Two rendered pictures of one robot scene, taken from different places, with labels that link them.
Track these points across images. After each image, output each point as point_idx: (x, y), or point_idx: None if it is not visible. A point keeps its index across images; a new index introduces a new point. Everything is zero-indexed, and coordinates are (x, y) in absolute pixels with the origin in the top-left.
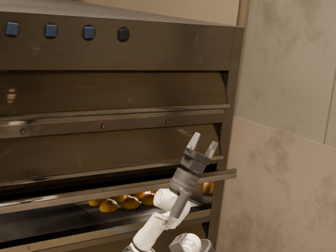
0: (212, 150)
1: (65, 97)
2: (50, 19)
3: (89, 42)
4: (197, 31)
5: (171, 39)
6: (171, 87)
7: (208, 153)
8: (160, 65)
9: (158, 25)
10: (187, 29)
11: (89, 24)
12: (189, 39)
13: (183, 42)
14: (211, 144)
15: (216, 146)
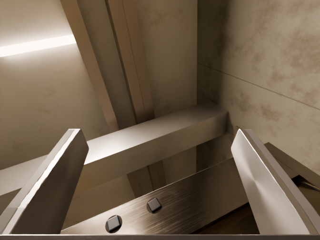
0: (261, 172)
1: None
2: (66, 233)
3: (117, 233)
4: (228, 165)
5: (209, 183)
6: (255, 228)
7: (272, 219)
8: (217, 211)
9: (187, 180)
10: (217, 168)
11: (113, 215)
12: (226, 174)
13: (223, 179)
14: (239, 164)
15: (257, 140)
